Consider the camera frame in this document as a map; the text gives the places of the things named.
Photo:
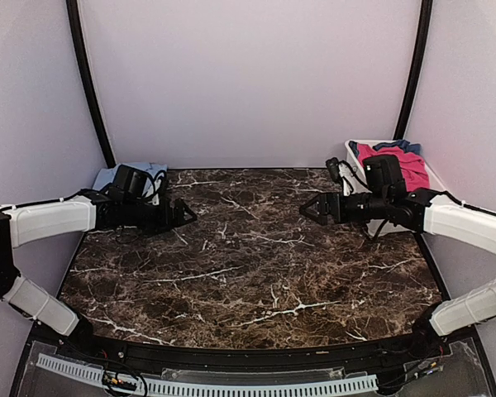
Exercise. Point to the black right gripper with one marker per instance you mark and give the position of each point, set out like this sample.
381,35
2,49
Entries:
326,200

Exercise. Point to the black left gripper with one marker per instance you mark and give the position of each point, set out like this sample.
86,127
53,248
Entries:
165,221

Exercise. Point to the pink trousers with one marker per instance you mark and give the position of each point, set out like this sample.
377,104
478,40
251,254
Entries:
412,165

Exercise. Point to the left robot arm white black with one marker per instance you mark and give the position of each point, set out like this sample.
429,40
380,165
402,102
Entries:
85,211

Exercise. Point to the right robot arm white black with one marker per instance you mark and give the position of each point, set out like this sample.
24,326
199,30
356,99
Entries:
421,211

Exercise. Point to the white plastic laundry bin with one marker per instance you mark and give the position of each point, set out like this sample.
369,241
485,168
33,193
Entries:
373,226

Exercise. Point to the folded light blue shirt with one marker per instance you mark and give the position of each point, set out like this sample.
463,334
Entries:
126,181

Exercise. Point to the dark blue garment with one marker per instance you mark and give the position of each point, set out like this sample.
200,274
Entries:
404,145

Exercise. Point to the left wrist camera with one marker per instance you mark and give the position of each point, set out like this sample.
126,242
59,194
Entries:
158,185

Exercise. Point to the black front rail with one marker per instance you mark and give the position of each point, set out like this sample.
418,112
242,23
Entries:
383,355

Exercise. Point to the white slotted cable duct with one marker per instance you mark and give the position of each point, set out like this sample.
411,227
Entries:
90,374

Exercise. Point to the right black corner post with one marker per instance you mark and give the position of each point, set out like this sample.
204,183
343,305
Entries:
424,20

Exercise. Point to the black corner post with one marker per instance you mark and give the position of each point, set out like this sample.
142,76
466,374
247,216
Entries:
86,77
424,20

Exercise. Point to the left black corner post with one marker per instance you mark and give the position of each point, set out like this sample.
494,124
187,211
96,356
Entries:
86,77

